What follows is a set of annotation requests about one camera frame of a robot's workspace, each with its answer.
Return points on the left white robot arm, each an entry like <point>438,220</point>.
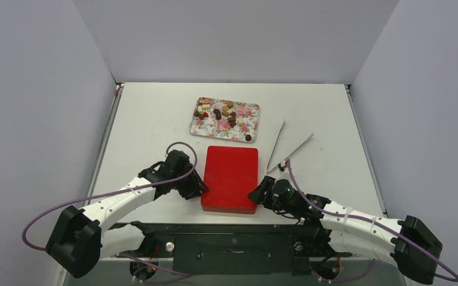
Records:
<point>81,237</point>

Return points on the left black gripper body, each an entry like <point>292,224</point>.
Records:
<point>188,186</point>

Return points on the metal tweezers on table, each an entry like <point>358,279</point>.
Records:
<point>284,148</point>

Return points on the red chocolate box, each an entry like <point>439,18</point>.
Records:
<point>239,211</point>

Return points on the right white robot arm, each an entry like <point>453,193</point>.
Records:
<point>406,244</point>

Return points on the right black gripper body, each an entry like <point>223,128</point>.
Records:
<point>266,194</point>

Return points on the red box lid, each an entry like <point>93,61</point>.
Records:
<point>231,173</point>

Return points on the floral serving tray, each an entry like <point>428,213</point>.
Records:
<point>212,119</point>

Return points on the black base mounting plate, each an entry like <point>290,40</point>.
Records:
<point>221,249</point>

